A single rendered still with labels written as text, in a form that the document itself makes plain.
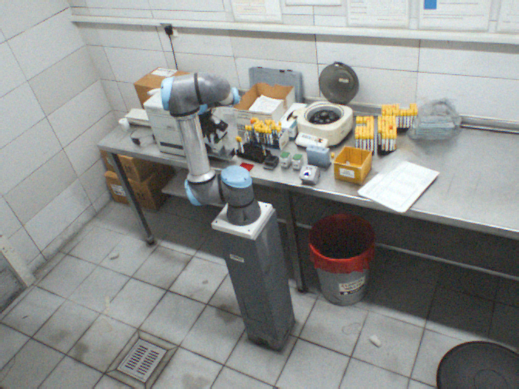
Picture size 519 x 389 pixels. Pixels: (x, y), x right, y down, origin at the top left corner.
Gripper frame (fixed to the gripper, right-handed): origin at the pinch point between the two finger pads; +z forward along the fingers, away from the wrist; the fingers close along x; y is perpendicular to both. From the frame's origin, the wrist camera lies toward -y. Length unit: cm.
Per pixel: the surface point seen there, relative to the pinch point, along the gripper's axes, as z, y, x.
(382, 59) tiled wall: -22, -67, -60
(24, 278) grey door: 88, 135, 65
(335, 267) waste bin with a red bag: 58, -64, 10
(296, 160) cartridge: 3.4, -43.1, -2.3
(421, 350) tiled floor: 97, -111, 17
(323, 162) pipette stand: 5, -55, -6
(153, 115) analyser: -15.1, 31.9, 4.4
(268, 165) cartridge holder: 7.5, -28.4, 0.1
